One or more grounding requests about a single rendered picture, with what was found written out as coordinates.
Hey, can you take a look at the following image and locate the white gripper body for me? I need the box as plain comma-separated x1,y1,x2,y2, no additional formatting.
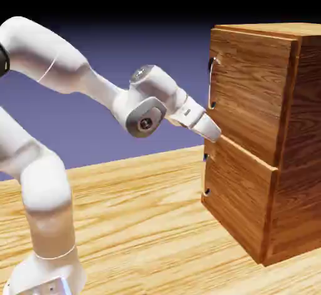
191,113,222,143

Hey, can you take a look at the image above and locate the tall wooden cabinet door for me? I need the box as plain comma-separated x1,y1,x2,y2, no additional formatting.
207,28,299,167

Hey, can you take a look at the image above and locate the long curved metal handle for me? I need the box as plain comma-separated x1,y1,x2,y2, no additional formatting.
207,56,221,110

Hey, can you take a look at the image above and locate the short curved metal handle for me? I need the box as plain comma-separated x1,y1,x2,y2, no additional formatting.
202,153,211,197

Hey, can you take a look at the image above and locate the short wooden cabinet door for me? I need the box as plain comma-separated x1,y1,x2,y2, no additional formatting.
201,136,278,265

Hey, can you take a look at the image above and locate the wooden cabinet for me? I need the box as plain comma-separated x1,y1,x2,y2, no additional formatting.
201,23,321,267

